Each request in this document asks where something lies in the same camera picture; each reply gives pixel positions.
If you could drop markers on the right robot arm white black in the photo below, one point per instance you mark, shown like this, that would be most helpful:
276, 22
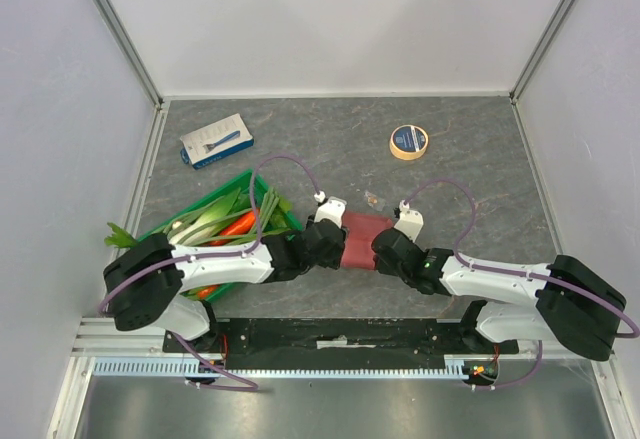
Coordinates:
563, 301

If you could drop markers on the masking tape roll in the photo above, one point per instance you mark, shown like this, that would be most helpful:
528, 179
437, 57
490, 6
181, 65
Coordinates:
408, 142

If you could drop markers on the green plastic basket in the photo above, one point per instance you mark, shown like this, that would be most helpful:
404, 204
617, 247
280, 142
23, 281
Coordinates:
242, 181

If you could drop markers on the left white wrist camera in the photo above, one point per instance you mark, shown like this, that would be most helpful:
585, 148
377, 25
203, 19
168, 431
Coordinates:
330, 208

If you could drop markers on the blue white razor box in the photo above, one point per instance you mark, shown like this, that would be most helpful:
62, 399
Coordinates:
215, 141

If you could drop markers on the pink paper box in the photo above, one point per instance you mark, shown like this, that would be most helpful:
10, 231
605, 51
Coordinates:
361, 229

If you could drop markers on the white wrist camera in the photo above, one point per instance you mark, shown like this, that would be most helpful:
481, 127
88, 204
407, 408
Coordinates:
408, 221
330, 208

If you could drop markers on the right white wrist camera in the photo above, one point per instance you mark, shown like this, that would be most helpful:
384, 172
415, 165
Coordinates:
408, 221

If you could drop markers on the green toy leek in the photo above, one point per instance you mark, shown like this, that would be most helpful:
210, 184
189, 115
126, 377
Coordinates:
203, 224

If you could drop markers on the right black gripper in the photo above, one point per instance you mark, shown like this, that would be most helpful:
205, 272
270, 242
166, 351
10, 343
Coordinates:
386, 247

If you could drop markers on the small clear plastic bag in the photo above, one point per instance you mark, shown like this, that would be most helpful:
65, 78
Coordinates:
374, 201

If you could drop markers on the green leafy toy vegetable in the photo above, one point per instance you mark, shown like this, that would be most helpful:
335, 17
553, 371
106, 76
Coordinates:
119, 237

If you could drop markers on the orange toy carrot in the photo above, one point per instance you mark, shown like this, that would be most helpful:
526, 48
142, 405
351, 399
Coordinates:
242, 226

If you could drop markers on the green bean bundle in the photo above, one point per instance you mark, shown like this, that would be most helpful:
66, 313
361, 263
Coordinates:
273, 216

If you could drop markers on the grey slotted cable duct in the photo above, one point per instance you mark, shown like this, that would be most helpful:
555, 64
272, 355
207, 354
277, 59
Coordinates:
182, 367

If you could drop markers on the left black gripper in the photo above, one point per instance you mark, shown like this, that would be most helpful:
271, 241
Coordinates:
333, 258

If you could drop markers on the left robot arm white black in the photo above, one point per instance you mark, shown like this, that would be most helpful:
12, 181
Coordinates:
145, 286

